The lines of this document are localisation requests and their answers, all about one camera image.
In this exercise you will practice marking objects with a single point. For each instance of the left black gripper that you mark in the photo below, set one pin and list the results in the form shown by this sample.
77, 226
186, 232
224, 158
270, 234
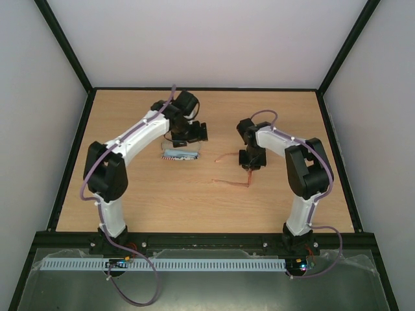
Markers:
200, 134

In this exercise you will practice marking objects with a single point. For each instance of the metal base plate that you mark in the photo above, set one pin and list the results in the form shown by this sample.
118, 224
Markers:
335, 281

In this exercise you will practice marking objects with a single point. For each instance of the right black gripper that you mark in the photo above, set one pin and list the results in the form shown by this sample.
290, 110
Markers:
251, 161

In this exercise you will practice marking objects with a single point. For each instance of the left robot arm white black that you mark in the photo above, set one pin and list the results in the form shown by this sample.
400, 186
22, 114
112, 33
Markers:
105, 171

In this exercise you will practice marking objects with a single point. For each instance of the blue cleaning cloth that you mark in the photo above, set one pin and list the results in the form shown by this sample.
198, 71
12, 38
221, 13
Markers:
180, 155

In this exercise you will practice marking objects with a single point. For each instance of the striped newspaper print glasses case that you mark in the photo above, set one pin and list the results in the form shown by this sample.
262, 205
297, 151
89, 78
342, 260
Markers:
194, 147

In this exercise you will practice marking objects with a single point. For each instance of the orange transparent sunglasses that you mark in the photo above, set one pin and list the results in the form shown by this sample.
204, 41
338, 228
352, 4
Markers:
230, 173

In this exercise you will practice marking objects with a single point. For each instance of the light blue slotted cable duct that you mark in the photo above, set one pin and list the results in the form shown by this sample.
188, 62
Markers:
93, 264

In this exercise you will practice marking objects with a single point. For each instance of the black aluminium frame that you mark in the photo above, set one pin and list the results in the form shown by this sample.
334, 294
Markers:
74, 72

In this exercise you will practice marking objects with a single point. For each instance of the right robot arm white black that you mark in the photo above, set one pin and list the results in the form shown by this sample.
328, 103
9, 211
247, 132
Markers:
309, 175

